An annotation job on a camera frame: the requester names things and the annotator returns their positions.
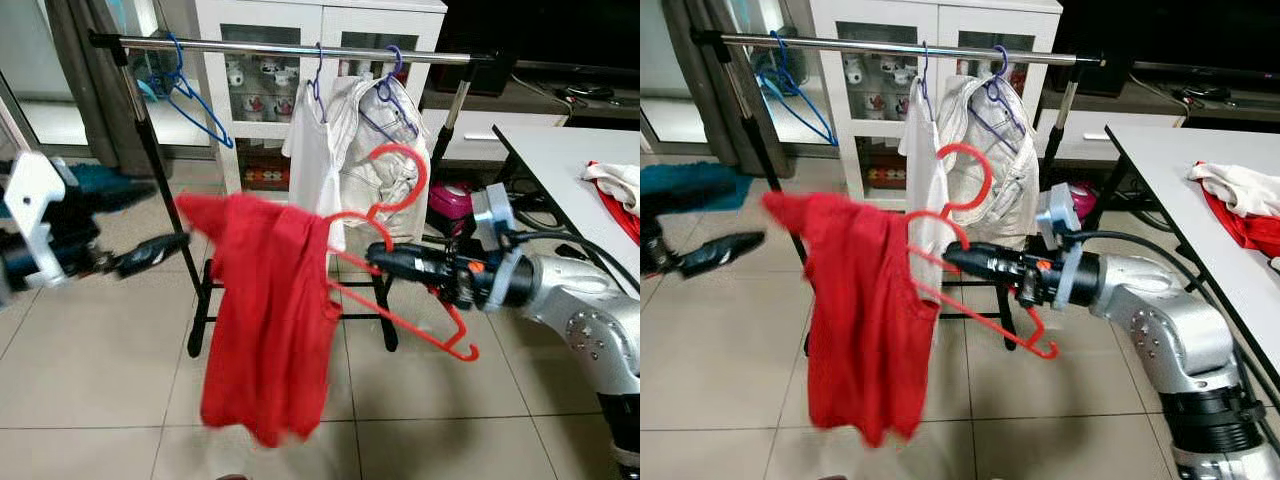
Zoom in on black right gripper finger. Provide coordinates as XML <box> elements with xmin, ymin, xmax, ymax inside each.
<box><xmin>942</xmin><ymin>243</ymin><xmax>1021</xmax><ymax>267</ymax></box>
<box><xmin>365</xmin><ymin>243</ymin><xmax>441</xmax><ymax>266</ymax></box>
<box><xmin>385</xmin><ymin>266</ymin><xmax>446</xmax><ymax>289</ymax></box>
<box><xmin>962</xmin><ymin>267</ymin><xmax>1026</xmax><ymax>288</ymax></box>

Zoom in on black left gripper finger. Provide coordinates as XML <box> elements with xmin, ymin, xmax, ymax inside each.
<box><xmin>680</xmin><ymin>233</ymin><xmax>767</xmax><ymax>279</ymax></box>
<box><xmin>112</xmin><ymin>233</ymin><xmax>191</xmax><ymax>279</ymax></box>
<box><xmin>75</xmin><ymin>183</ymin><xmax>159</xmax><ymax>216</ymax></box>
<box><xmin>655</xmin><ymin>182</ymin><xmax>746</xmax><ymax>216</ymax></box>

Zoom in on red plastic hanger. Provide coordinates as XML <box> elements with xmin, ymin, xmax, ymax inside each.
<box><xmin>322</xmin><ymin>143</ymin><xmax>481</xmax><ymax>363</ymax></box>
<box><xmin>905</xmin><ymin>143</ymin><xmax>1061</xmax><ymax>361</ymax></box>

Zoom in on cream white jacket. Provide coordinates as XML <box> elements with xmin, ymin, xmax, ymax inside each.
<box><xmin>935</xmin><ymin>75</ymin><xmax>1041</xmax><ymax>251</ymax></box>
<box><xmin>325</xmin><ymin>75</ymin><xmax>433</xmax><ymax>241</ymax></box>

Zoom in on red shirt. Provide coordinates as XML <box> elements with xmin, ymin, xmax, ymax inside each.
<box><xmin>762</xmin><ymin>190</ymin><xmax>946</xmax><ymax>449</ymax></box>
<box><xmin>175</xmin><ymin>192</ymin><xmax>346</xmax><ymax>449</ymax></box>

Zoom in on purple plastic hanger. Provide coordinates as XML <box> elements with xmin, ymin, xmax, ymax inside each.
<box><xmin>968</xmin><ymin>44</ymin><xmax>1029</xmax><ymax>156</ymax></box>
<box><xmin>357</xmin><ymin>44</ymin><xmax>423</xmax><ymax>143</ymax></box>
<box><xmin>915</xmin><ymin>42</ymin><xmax>936</xmax><ymax>123</ymax></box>
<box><xmin>305</xmin><ymin>42</ymin><xmax>329</xmax><ymax>126</ymax></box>

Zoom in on teal floor rug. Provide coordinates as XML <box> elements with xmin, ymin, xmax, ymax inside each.
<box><xmin>640</xmin><ymin>162</ymin><xmax>763</xmax><ymax>216</ymax></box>
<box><xmin>62</xmin><ymin>162</ymin><xmax>166</xmax><ymax>216</ymax></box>

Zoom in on red crumpled cloth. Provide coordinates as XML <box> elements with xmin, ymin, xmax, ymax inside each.
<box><xmin>583</xmin><ymin>160</ymin><xmax>641</xmax><ymax>246</ymax></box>
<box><xmin>1195</xmin><ymin>185</ymin><xmax>1280</xmax><ymax>259</ymax></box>

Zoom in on pink round object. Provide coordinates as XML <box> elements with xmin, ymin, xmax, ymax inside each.
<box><xmin>428</xmin><ymin>183</ymin><xmax>473</xmax><ymax>229</ymax></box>
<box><xmin>1060</xmin><ymin>185</ymin><xmax>1089</xmax><ymax>229</ymax></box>

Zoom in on white glass display cabinet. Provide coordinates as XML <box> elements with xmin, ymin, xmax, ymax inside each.
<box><xmin>808</xmin><ymin>0</ymin><xmax>1063</xmax><ymax>191</ymax></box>
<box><xmin>193</xmin><ymin>0</ymin><xmax>448</xmax><ymax>196</ymax></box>

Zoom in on white shirt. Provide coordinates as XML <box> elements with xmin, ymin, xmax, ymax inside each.
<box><xmin>898</xmin><ymin>95</ymin><xmax>951</xmax><ymax>291</ymax></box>
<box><xmin>282</xmin><ymin>95</ymin><xmax>346</xmax><ymax>251</ymax></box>

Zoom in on dark grey curtain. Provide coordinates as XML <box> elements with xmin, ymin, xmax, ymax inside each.
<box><xmin>45</xmin><ymin>0</ymin><xmax>166</xmax><ymax>176</ymax></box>
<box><xmin>660</xmin><ymin>0</ymin><xmax>791</xmax><ymax>176</ymax></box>

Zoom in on white television console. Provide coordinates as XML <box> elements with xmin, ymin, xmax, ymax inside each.
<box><xmin>420</xmin><ymin>60</ymin><xmax>641</xmax><ymax>166</ymax></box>
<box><xmin>1035</xmin><ymin>60</ymin><xmax>1280</xmax><ymax>166</ymax></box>

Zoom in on silver black clothes rack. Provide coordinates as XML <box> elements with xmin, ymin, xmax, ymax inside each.
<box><xmin>88</xmin><ymin>30</ymin><xmax>501</xmax><ymax>358</ymax></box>
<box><xmin>690</xmin><ymin>28</ymin><xmax>1109</xmax><ymax>356</ymax></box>

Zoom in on black television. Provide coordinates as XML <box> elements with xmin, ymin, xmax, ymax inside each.
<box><xmin>1050</xmin><ymin>0</ymin><xmax>1280</xmax><ymax>96</ymax></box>
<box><xmin>430</xmin><ymin>0</ymin><xmax>641</xmax><ymax>96</ymax></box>

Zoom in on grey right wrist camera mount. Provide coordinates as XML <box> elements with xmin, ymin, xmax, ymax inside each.
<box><xmin>1035</xmin><ymin>183</ymin><xmax>1101</xmax><ymax>309</ymax></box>
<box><xmin>470</xmin><ymin>183</ymin><xmax>529</xmax><ymax>311</ymax></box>

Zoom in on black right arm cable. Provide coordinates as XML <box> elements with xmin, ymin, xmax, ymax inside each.
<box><xmin>1065</xmin><ymin>230</ymin><xmax>1280</xmax><ymax>446</ymax></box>
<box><xmin>500</xmin><ymin>230</ymin><xmax>641</xmax><ymax>296</ymax></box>

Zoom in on blue wire hanger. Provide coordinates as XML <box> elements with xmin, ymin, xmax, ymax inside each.
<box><xmin>150</xmin><ymin>32</ymin><xmax>237</xmax><ymax>151</ymax></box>
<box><xmin>757</xmin><ymin>30</ymin><xmax>839</xmax><ymax>148</ymax></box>

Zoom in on white table black frame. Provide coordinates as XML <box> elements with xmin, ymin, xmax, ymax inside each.
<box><xmin>493</xmin><ymin>123</ymin><xmax>641</xmax><ymax>301</ymax></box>
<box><xmin>1105</xmin><ymin>123</ymin><xmax>1280</xmax><ymax>361</ymax></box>

